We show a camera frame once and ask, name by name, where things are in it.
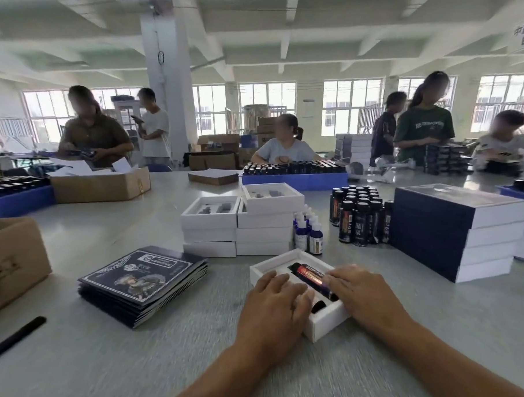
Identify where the group of dark vial bottles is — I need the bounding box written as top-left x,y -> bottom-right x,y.
328,183 -> 396,249

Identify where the black pen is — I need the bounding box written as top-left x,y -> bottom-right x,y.
0,316 -> 49,361

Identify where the empty brown cardboard box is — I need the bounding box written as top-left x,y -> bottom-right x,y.
0,215 -> 55,316

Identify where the white handheld tool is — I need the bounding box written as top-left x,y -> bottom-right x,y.
346,155 -> 419,187

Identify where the pile of small navy boxes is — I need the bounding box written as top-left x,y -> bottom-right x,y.
423,141 -> 475,176

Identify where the hanging white sign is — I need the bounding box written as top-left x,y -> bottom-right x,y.
511,19 -> 524,54

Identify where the cluster of blue dropper bottles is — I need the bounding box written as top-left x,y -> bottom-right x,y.
291,204 -> 325,257

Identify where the person's right forearm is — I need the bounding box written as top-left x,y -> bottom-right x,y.
358,306 -> 524,397

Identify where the navy lidded gift box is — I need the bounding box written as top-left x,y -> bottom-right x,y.
391,236 -> 516,287
390,220 -> 520,270
390,202 -> 524,252
391,179 -> 524,234

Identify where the cardboard box with papers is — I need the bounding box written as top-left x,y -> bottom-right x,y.
47,154 -> 152,205

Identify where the person's left hand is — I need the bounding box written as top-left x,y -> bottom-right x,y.
233,269 -> 318,363

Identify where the white standing air conditioner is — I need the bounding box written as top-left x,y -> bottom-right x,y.
295,91 -> 326,141

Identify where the pile of brown shipping cartons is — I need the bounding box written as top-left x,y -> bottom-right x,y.
187,116 -> 279,172

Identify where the stack of dark blue booklets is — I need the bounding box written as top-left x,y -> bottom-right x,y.
76,244 -> 212,332

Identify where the white insert box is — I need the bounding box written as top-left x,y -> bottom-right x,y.
249,246 -> 354,346

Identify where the person's left forearm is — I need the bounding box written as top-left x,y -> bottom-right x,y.
155,337 -> 298,397

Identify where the tall stack of white cartons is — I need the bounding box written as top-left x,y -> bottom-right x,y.
333,132 -> 374,168

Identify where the dark red-label vial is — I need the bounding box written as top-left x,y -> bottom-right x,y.
287,261 -> 340,304

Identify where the stack of white gift boxes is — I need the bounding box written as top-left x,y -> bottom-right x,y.
179,181 -> 308,260

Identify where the blue tray of dark bottles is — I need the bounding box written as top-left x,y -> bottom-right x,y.
238,157 -> 350,194
495,178 -> 524,215
0,173 -> 56,219

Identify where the flat brown carton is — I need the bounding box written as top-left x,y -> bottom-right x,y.
187,168 -> 240,187

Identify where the person's right hand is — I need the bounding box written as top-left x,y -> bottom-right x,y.
321,261 -> 414,334

